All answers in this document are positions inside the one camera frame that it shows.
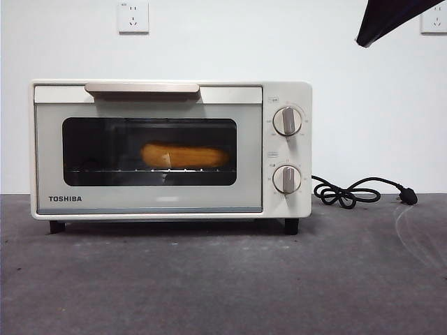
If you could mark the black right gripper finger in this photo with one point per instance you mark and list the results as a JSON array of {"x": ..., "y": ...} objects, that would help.
[{"x": 391, "y": 17}]

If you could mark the large cream oven knob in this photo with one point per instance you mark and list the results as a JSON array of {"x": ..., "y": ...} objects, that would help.
[{"x": 287, "y": 121}]

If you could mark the black oven foot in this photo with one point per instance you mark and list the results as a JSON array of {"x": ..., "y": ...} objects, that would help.
[
  {"x": 291, "y": 227},
  {"x": 57, "y": 227}
]

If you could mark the cream Toshiba toaster oven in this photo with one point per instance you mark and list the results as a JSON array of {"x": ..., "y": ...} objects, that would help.
[{"x": 304, "y": 94}]

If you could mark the small cream oven knob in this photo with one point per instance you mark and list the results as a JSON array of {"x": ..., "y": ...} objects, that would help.
[{"x": 287, "y": 179}]

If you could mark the white wall socket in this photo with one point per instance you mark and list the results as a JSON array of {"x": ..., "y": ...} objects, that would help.
[
  {"x": 133, "y": 19},
  {"x": 436, "y": 25}
]

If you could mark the yellow corn cob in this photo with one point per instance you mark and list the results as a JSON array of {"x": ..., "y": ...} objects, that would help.
[{"x": 195, "y": 156}]

